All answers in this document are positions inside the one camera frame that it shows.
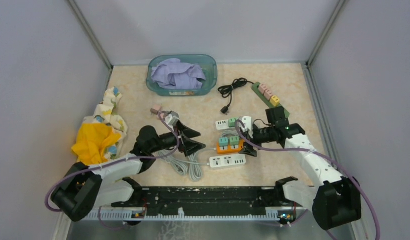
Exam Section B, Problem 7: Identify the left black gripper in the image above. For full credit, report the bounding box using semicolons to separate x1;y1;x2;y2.
149;120;206;156

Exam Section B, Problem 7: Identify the teal plug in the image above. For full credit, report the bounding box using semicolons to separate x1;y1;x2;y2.
218;137;230;147

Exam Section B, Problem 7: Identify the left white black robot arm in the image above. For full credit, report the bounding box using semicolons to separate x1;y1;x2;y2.
45;121;206;222

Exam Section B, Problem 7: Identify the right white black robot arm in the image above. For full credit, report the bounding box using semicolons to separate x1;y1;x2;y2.
234;106;362;231

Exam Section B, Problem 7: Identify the green plug on orange strip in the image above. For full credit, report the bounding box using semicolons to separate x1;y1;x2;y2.
229;136;240;146

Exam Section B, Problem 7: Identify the green plug on small strip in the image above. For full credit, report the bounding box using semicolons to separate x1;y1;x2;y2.
227;117;238;128

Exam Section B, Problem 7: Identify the yellow plug on green strip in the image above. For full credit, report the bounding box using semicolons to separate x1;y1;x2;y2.
269;95;280;107

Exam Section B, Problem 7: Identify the pink plug on green strip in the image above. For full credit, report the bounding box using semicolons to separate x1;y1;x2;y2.
258;83;268;95

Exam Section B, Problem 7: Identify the orange power strip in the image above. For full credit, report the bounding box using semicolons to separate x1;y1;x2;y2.
216;139;245;155

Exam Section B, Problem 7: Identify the small white power strip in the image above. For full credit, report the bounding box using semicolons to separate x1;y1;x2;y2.
215;119;234;131

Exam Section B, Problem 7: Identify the green power strip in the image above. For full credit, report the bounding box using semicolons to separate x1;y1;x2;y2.
251;82;290;118

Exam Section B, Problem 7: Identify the lavender crumpled cloth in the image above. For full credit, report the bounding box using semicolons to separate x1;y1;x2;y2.
150;58;207;90

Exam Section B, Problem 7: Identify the teal plastic basin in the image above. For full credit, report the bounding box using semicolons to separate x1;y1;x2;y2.
145;54;218;97

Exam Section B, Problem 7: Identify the patterned cream cloth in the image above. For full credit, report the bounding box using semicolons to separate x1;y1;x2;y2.
82;87;128;160

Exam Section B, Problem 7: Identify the yellow cloth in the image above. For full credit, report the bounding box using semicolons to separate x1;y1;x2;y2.
71;123;122;166

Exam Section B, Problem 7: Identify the grey coiled power cord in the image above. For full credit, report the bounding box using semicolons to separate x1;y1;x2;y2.
156;147;217;182

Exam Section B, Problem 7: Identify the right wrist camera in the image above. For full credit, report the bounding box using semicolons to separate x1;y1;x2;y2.
240;116;253;135

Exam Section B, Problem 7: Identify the black coiled cable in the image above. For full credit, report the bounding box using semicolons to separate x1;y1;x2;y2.
217;77;256;116

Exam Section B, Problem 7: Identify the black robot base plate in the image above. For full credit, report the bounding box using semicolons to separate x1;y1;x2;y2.
111;186;300;217

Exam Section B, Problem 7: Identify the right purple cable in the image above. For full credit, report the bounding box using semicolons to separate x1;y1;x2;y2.
234;119;381;240

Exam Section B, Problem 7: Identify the purple cable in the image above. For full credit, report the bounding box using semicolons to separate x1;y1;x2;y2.
234;119;381;240
44;110;183;230

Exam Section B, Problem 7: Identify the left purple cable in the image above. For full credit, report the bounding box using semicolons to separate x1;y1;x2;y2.
44;110;183;230

